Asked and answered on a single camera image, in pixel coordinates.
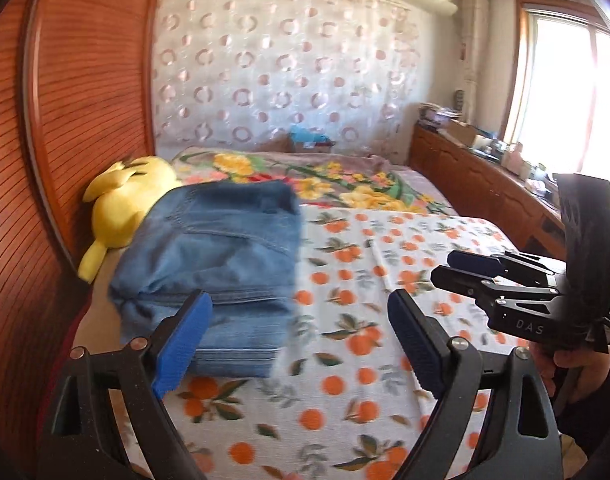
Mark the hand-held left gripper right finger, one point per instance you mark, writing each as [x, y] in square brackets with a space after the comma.
[417, 340]

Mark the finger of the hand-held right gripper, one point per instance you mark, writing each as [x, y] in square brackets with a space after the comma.
[460, 280]
[472, 260]

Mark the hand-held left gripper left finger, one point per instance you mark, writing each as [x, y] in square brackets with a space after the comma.
[182, 340]

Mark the blue denim pants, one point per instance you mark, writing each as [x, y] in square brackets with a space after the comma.
[210, 240]

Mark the person's right forearm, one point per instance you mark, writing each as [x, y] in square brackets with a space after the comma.
[600, 410]

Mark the person's right hand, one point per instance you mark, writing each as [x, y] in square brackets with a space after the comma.
[580, 370]

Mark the orange fruit print sheet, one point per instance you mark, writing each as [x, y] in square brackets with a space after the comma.
[335, 360]

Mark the wooden cabinet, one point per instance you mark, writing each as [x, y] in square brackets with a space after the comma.
[460, 170]

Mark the open cardboard box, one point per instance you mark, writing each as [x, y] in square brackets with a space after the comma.
[462, 132]

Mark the stack of papers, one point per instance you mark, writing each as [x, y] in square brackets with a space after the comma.
[435, 115]

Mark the yellow plush toy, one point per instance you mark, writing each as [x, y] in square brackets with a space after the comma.
[120, 200]

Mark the floral blanket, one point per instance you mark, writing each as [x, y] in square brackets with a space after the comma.
[335, 180]

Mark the small carton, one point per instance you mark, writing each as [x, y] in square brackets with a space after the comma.
[312, 148]

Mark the pale patterned window curtain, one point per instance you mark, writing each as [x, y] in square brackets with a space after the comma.
[472, 50]

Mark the circle pattern wall curtain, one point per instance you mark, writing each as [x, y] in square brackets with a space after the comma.
[285, 60]

